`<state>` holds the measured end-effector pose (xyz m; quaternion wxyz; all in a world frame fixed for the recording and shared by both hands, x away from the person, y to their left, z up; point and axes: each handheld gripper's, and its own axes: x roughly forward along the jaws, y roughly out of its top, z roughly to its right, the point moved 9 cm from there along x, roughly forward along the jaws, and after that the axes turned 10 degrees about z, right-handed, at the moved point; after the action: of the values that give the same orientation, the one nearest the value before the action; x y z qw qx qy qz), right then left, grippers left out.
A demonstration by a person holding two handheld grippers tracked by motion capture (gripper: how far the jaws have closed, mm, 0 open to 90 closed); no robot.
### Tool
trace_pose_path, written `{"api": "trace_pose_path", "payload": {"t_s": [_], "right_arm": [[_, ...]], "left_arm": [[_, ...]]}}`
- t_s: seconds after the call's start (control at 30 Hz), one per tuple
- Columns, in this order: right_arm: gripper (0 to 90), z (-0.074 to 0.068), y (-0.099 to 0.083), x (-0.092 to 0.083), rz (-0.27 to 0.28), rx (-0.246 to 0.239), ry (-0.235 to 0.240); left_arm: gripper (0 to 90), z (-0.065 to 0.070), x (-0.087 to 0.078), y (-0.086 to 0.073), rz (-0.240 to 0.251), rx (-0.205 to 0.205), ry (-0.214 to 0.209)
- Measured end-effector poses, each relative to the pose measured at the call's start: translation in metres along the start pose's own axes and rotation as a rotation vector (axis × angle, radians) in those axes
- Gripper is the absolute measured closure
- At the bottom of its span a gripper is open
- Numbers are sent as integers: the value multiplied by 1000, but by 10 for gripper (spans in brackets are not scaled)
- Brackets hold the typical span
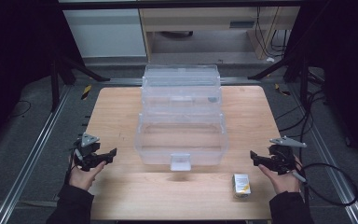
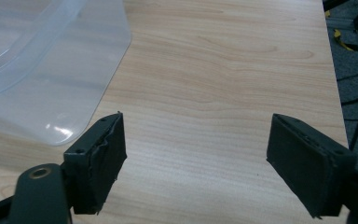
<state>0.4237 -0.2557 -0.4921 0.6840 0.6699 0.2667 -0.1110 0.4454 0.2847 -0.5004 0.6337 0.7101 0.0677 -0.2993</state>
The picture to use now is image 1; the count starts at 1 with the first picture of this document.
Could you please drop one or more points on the small white yellow carton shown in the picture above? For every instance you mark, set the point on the small white yellow carton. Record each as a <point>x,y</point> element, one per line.
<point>241,186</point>

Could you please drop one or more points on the person's left hand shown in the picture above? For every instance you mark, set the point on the person's left hand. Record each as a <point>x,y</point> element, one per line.
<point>82,179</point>

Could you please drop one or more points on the white cabinet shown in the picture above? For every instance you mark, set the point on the white cabinet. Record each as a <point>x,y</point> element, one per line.
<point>105,32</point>

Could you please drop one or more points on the black metal stand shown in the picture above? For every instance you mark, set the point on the black metal stand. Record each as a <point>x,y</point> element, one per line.
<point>54,84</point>
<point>304,81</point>

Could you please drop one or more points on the yellow black tape strip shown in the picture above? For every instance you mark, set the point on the yellow black tape strip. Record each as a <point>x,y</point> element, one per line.
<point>86,92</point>
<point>281,90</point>

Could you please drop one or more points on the small white floor object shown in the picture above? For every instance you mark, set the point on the small white floor object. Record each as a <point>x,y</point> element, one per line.
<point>270,59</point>

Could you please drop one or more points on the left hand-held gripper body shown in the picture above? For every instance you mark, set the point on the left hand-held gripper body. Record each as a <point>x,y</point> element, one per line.
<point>87,152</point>

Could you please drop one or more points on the clear plastic storage box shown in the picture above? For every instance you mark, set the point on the clear plastic storage box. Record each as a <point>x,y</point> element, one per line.
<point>181,137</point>

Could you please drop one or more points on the aluminium floor rail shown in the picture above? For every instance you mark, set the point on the aluminium floor rail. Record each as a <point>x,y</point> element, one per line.
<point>332,174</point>
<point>28,161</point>

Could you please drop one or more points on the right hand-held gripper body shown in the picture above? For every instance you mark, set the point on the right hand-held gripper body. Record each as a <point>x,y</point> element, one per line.
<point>281,158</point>

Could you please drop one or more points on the person's right hand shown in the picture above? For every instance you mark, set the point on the person's right hand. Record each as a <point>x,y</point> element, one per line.
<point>286,183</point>

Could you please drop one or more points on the light wooden desk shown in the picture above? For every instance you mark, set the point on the light wooden desk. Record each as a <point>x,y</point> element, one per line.
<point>199,18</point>

